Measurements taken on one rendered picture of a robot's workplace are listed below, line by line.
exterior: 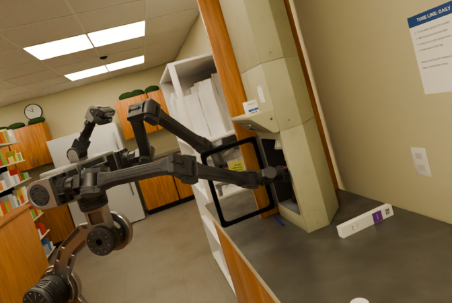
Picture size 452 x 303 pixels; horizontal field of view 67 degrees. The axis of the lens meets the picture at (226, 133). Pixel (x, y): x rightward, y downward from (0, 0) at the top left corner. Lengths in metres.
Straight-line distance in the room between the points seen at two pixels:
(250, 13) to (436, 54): 0.71
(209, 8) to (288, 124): 0.75
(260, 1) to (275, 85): 0.35
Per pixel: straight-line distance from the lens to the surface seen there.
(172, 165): 1.29
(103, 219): 1.79
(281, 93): 1.51
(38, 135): 6.84
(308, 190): 1.58
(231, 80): 1.83
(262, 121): 1.47
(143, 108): 1.59
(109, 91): 7.00
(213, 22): 1.87
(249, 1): 1.54
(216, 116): 2.72
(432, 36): 1.36
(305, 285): 1.28
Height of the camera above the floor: 1.60
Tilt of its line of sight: 5 degrees down
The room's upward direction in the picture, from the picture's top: 16 degrees counter-clockwise
